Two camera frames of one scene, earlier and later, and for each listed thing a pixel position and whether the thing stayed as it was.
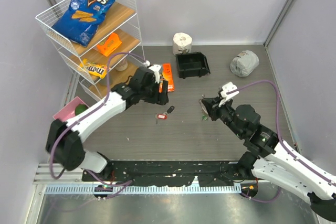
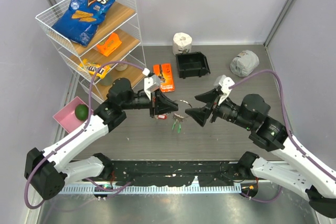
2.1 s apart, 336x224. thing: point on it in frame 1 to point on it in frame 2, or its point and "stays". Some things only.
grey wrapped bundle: (244, 63) stays
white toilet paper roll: (181, 42) stays
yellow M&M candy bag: (97, 70) stays
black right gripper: (212, 106) to (200, 114)
